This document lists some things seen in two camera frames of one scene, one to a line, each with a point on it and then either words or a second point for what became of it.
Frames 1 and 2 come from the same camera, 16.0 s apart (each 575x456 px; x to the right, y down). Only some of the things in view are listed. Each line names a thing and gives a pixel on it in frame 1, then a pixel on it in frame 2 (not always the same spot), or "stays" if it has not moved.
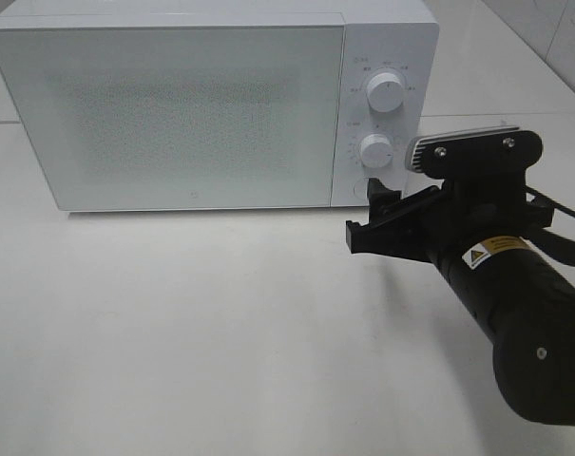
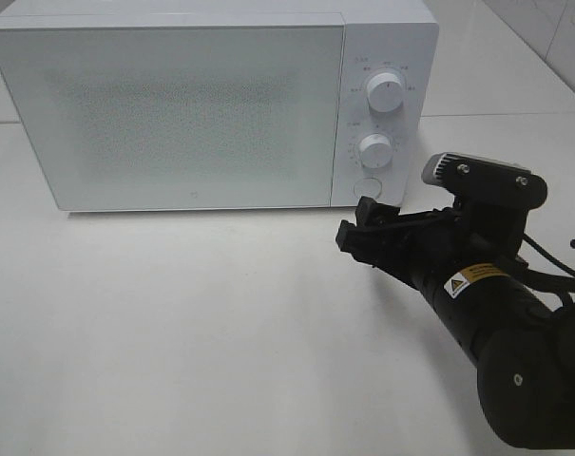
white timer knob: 376,150 stays
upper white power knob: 385,92 stays
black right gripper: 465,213 -> 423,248
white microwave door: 180,118 stays
